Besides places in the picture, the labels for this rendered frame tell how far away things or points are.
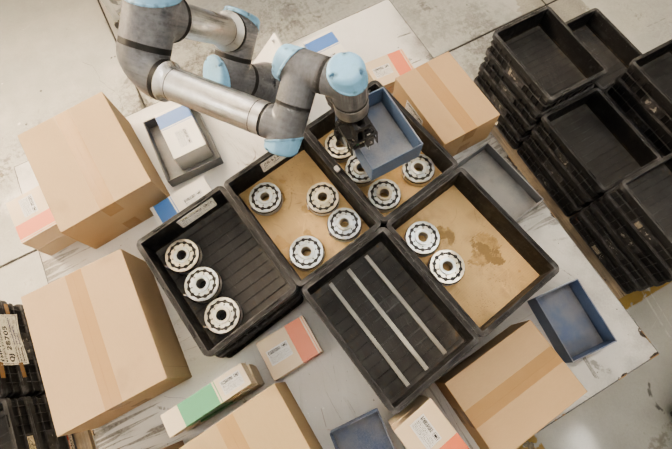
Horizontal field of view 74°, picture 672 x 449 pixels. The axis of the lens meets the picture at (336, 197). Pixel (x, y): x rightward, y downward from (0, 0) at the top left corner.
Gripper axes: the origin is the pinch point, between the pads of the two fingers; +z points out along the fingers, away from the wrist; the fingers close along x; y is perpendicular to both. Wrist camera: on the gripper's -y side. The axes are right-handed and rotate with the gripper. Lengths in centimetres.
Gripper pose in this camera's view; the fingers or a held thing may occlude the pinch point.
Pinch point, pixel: (353, 141)
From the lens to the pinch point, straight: 117.6
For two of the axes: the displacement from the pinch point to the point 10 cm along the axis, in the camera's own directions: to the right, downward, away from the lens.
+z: 1.0, 3.3, 9.4
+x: 8.8, -4.6, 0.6
